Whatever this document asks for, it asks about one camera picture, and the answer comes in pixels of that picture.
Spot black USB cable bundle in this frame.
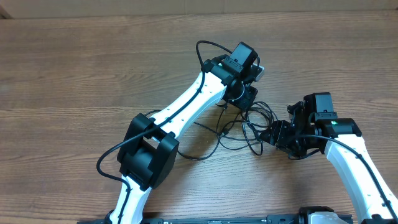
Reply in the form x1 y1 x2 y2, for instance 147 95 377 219
144 101 279 162

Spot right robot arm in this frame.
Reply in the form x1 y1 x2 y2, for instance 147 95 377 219
260 92 397 223

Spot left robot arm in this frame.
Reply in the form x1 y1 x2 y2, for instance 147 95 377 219
105 42 264 223

